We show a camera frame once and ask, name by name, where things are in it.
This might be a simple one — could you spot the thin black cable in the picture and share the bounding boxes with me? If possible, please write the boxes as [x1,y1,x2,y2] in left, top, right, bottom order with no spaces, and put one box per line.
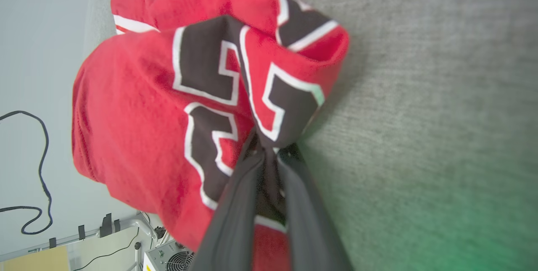
[71,227,142,271]

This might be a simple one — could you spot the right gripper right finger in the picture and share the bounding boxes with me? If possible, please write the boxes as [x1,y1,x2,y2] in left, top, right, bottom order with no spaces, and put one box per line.
[279,144,353,271]

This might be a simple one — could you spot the red Bulls basketball jersey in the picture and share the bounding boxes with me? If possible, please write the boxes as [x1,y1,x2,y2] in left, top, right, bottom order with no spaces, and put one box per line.
[71,0,350,271]

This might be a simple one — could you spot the thick black floor cable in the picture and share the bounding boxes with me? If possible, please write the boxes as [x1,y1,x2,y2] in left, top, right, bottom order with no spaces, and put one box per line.
[0,111,54,235]

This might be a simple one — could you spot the tan wooden board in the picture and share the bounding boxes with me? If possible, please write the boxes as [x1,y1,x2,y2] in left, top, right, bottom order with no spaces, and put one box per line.
[0,246,70,271]

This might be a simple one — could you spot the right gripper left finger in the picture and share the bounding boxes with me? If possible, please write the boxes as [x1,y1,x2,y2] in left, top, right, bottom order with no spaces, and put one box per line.
[189,134,265,271]

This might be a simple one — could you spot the grey box with fan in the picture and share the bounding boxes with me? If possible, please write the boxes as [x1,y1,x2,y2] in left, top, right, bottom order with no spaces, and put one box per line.
[143,239,196,271]

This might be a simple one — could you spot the silver metal tube frame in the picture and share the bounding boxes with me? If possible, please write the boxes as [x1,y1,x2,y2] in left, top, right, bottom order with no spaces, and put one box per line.
[0,214,158,271]

